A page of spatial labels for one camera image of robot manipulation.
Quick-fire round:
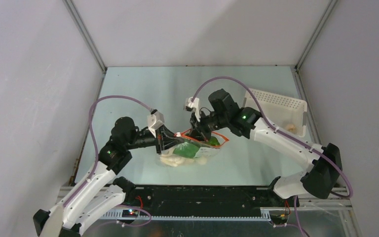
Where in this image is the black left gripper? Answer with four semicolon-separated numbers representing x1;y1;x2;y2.
125;124;184;155

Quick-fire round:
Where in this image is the green pepper toy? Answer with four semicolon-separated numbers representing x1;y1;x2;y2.
207;136;221;147

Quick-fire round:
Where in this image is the clear zip bag orange zipper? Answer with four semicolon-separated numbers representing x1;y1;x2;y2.
159;130;229;167

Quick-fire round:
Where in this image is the green bok choy toy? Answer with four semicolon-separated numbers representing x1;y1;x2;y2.
172;142;200;158

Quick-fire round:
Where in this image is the white cauliflower toy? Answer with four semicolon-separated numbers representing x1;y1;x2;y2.
160;156;208;167

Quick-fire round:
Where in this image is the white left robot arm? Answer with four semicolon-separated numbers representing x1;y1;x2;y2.
33;115;184;237

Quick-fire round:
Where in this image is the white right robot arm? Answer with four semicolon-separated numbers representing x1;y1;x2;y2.
185;89;342;206

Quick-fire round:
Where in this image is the small beige food piece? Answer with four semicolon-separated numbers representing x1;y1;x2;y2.
285;123;298;134

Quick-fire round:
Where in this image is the white perforated plastic basket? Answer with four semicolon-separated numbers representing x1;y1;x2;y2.
250;89;307;137

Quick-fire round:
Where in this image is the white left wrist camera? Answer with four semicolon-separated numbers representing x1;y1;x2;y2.
147;110;164;137

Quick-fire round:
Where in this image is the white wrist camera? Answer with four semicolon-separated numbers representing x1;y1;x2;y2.
184;97;201;121
147;110;164;137

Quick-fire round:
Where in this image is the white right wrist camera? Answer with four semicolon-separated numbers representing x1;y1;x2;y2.
184;97;201;121

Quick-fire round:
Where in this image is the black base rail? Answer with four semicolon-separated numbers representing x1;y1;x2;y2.
124;185;295;218

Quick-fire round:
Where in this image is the aluminium frame profile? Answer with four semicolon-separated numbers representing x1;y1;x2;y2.
297;194;352;211

